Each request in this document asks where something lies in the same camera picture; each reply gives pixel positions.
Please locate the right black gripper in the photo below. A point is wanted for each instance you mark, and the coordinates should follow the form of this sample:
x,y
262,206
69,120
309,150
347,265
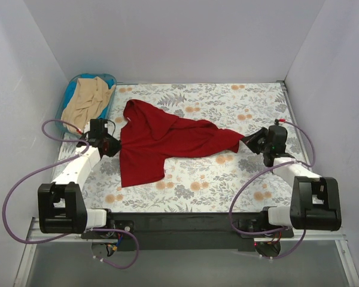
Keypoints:
x,y
260,142

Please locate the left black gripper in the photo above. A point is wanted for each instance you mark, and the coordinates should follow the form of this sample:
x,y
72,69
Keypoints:
x,y
108,145

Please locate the red t shirt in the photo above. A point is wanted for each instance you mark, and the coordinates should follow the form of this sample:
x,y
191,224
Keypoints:
x,y
151,136

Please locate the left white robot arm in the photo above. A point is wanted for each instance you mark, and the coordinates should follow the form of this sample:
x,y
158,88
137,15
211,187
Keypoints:
x,y
61,205

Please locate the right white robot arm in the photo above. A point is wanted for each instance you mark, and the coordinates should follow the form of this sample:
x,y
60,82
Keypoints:
x,y
315,202

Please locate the beige t shirt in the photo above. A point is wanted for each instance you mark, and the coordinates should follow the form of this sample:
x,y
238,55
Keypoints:
x,y
90,98

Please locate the blue plastic basket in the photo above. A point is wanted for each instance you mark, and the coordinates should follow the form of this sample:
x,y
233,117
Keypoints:
x,y
65,98

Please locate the blue t shirt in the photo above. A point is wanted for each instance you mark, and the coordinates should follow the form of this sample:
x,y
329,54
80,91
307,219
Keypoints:
x,y
69,92

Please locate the floral table mat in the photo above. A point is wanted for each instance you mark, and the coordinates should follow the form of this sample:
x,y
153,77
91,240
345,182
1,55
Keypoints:
x,y
210,184

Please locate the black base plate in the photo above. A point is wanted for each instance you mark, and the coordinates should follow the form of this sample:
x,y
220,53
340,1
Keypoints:
x,y
186,231

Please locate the aluminium rail frame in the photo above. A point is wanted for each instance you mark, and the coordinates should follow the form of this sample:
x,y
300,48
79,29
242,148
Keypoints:
x,y
283,256

